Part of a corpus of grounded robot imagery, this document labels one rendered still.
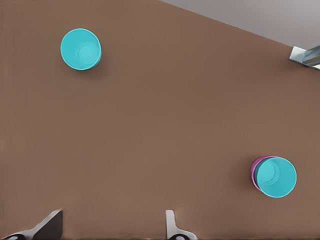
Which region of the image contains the blue bowl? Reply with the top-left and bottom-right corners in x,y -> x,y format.
60,28 -> 103,71
253,157 -> 298,199

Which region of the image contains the pink bowl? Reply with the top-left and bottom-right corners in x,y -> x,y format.
250,155 -> 278,192

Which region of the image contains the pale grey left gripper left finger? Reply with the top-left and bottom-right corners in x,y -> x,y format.
1,209 -> 64,240

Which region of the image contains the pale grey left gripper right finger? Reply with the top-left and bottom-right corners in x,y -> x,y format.
165,209 -> 198,240

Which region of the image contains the silver frame post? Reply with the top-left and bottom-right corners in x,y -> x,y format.
288,44 -> 320,71

